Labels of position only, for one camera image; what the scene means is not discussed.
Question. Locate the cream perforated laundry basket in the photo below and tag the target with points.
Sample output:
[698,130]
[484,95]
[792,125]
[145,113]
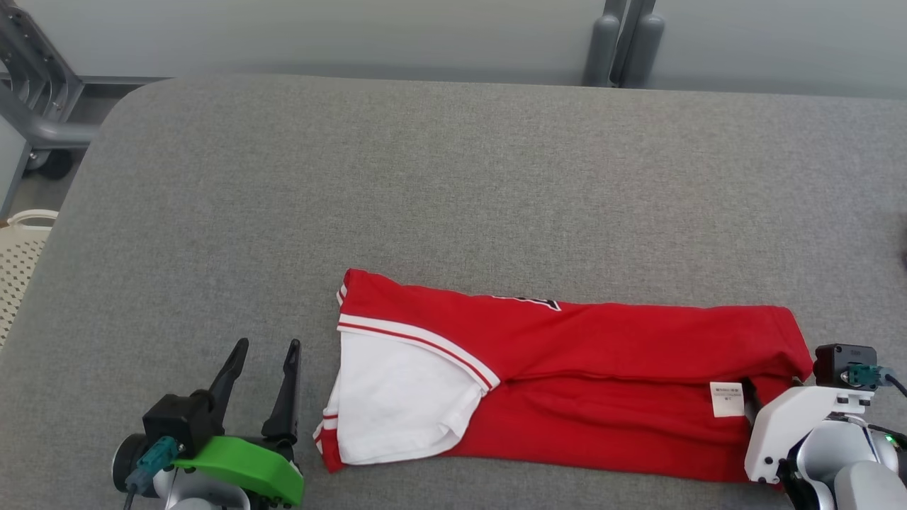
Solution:
[18,269]

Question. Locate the black caster wheel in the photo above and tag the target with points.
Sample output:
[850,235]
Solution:
[51,164]

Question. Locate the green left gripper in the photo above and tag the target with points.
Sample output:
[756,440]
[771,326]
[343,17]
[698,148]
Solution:
[248,464]

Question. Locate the grey metal wheeled frame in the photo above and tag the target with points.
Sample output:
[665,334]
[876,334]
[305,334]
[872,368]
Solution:
[42,85]

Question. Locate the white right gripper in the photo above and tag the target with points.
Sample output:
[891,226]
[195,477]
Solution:
[786,421]

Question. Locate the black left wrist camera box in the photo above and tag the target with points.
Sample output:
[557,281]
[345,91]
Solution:
[173,421]

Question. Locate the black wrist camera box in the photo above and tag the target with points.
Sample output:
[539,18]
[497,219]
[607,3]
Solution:
[840,358]
[173,421]

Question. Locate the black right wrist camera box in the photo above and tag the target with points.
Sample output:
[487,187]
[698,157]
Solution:
[840,358]

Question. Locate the red and white numbered jersey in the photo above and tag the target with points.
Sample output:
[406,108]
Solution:
[602,354]

